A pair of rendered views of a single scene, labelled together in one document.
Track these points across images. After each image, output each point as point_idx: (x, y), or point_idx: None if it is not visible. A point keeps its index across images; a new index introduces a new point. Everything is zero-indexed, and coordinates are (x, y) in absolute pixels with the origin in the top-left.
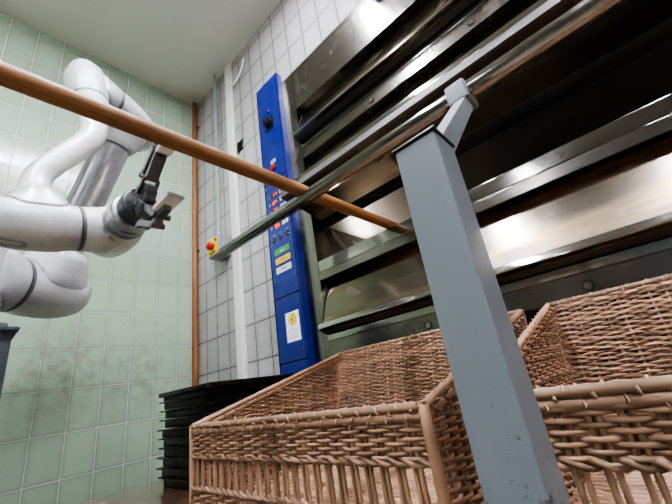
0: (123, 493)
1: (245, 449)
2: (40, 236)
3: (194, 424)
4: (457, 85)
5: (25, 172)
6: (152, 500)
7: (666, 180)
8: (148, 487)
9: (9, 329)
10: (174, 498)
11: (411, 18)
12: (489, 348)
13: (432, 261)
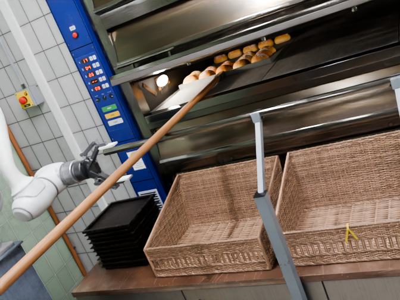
0: (86, 280)
1: (186, 254)
2: (47, 207)
3: (146, 249)
4: (256, 116)
5: (9, 174)
6: (118, 278)
7: (334, 101)
8: (96, 272)
9: (20, 244)
10: (130, 273)
11: None
12: (278, 241)
13: (266, 225)
